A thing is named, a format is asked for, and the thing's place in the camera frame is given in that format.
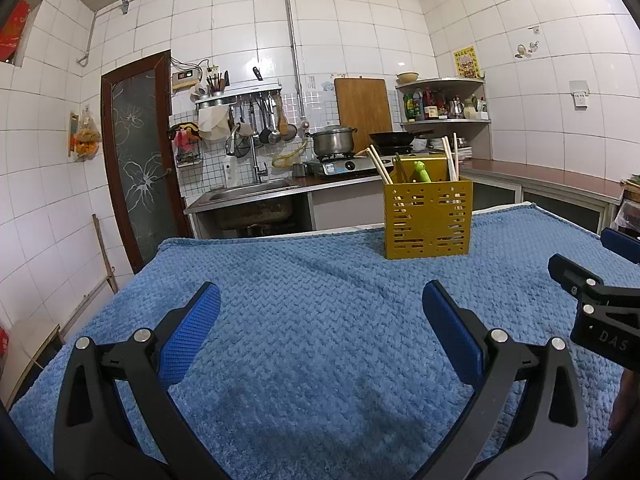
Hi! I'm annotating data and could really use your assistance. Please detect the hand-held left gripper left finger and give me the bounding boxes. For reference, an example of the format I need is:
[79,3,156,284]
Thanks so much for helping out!
[52,281,226,480]

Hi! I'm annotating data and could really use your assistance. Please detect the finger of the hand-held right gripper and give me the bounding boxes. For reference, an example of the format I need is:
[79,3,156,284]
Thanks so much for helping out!
[547,253,640,311]
[600,227,640,263]

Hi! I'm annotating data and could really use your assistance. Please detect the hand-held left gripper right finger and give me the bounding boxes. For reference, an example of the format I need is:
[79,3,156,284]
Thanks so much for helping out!
[421,280,588,480]

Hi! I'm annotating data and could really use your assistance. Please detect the yellow utensil holder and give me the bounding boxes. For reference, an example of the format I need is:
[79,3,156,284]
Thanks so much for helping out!
[383,156,474,260]

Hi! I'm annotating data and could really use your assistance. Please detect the person's right hand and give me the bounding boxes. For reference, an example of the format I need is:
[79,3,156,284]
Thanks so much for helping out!
[609,369,640,436]

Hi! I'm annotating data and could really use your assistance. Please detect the plastic-covered cardboard box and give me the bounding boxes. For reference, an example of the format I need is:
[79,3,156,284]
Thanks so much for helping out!
[612,175,640,238]

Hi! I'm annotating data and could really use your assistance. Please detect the kitchen cabinets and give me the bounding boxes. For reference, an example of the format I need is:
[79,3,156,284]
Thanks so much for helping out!
[300,175,616,236]

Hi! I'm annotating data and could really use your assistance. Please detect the brown kitchen countertop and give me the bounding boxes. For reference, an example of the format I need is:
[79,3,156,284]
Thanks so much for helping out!
[457,158,623,206]

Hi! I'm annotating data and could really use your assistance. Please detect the wooden stick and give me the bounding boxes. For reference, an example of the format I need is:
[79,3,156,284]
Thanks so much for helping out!
[91,214,118,295]

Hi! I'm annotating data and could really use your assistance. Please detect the blue knitted blanket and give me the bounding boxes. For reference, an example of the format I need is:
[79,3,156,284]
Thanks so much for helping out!
[9,202,640,480]

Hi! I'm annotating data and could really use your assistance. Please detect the steel kitchen sink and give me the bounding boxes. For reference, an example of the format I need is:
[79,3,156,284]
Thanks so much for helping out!
[184,177,301,231]

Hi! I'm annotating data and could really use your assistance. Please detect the steel faucet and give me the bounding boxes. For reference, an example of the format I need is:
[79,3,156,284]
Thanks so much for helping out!
[225,125,268,184]

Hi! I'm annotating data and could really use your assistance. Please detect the brown door frosted glass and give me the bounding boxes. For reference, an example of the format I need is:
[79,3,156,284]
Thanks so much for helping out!
[101,50,193,275]

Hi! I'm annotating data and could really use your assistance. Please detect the steel gas stove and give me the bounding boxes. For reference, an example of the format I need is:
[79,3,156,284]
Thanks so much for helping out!
[306,152,386,177]

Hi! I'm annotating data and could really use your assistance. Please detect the steel corner shelf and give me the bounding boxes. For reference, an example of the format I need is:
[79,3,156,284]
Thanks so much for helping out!
[395,77,493,161]

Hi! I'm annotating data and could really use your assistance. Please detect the black wok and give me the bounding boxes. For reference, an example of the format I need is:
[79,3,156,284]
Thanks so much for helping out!
[368,129,435,147]

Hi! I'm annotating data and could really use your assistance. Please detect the white hanging cloth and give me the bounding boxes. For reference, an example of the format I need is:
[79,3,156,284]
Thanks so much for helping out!
[197,106,232,141]

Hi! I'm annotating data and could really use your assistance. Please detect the hanging black ladle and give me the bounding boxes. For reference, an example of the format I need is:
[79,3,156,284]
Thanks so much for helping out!
[257,94,282,145]

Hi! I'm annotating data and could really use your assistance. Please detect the steel cooking pot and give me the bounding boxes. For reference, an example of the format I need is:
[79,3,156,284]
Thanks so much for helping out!
[305,126,358,157]

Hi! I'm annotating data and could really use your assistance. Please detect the hanging plastic bag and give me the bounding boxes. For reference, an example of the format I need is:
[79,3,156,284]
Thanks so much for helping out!
[67,107,103,162]

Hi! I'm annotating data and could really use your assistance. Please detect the wooden spatula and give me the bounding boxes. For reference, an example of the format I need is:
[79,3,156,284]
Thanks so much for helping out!
[276,92,298,141]

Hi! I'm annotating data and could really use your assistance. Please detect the wooden cutting board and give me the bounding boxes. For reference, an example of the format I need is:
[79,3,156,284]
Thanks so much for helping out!
[334,77,393,148]

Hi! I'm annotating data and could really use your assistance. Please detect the steel utensil cup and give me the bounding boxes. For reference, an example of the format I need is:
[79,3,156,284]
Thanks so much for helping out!
[205,71,231,97]

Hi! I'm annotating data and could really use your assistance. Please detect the white controller box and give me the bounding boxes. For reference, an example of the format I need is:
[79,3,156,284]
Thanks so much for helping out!
[171,69,200,92]

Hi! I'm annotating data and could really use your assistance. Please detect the red paper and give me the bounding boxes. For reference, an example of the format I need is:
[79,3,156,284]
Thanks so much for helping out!
[0,0,31,63]

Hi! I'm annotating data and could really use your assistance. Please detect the wire basket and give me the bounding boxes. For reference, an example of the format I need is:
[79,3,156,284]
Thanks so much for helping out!
[167,121,203,168]

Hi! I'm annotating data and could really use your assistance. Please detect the yellow hose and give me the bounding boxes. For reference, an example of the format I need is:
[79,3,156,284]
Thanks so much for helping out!
[272,140,308,168]

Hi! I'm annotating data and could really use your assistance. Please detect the yellow wall poster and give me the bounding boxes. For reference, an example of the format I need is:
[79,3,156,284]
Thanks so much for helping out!
[453,46,482,80]

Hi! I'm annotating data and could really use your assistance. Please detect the steel wall utensil rack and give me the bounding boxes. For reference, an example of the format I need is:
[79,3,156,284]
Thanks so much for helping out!
[194,79,282,108]

